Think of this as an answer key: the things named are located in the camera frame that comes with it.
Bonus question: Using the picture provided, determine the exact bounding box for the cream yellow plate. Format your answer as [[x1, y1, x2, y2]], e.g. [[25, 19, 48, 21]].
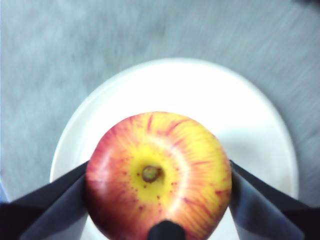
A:
[[49, 57, 300, 240]]

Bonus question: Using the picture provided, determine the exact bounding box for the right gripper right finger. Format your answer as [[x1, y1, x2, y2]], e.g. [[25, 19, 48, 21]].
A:
[[228, 159, 320, 240]]

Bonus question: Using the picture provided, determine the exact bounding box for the red yellow apple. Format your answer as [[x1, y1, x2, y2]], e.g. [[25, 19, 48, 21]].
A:
[[84, 111, 233, 240]]

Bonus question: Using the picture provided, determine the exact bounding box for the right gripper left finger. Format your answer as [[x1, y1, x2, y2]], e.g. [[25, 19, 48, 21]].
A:
[[0, 161, 90, 240]]

